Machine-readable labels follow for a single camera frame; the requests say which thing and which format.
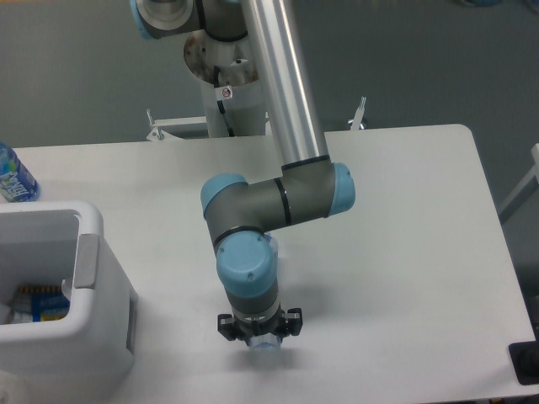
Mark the white trash can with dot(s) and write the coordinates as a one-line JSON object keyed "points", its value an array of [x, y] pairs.
{"points": [[42, 243]]}

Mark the white frame at right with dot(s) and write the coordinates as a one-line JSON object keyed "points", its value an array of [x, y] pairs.
{"points": [[522, 191]]}

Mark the white pedestal base frame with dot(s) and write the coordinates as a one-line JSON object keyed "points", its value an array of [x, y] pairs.
{"points": [[197, 127]]}

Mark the blue labelled bottle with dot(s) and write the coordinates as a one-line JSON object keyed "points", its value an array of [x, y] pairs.
{"points": [[17, 182]]}

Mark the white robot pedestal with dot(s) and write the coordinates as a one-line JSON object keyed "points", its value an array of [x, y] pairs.
{"points": [[229, 83]]}

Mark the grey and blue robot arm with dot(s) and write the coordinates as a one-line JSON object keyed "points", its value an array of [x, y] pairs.
{"points": [[240, 215]]}

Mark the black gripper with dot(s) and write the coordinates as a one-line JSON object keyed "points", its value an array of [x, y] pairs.
{"points": [[243, 327]]}

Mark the black device at table edge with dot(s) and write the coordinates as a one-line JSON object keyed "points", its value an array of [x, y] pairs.
{"points": [[524, 357]]}

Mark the clear plastic water bottle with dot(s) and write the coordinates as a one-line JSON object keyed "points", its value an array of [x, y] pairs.
{"points": [[267, 341]]}

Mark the white paper carton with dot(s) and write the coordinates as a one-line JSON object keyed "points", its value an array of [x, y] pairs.
{"points": [[66, 288]]}

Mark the blue snack wrapper in bin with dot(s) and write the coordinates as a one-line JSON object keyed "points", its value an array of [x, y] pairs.
{"points": [[38, 304]]}

